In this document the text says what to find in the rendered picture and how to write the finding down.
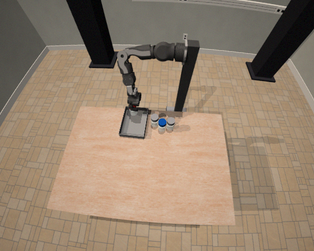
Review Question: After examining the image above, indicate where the clear glass bottle with blue cap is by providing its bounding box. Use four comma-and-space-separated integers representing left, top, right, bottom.
158, 118, 166, 132

